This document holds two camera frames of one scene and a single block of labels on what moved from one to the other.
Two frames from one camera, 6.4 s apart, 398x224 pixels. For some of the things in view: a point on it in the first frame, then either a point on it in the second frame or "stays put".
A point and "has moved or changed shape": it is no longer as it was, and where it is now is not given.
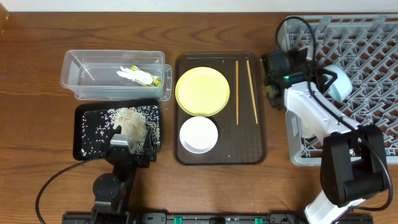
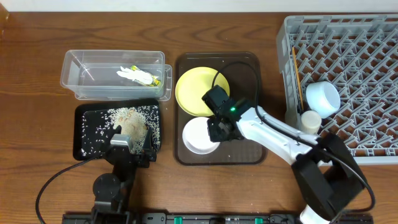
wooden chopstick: (252, 91) has moved or changed shape
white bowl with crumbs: (198, 135) stays put
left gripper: (131, 154) stays put
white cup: (308, 127) stays put
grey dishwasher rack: (366, 45) stays put
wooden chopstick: (237, 92) has moved or changed shape
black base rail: (223, 218) stays put
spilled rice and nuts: (97, 127) stays put
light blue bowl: (341, 87) has moved or changed shape
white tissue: (135, 75) stays put
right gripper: (316, 77) → (213, 135)
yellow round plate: (202, 91) stays put
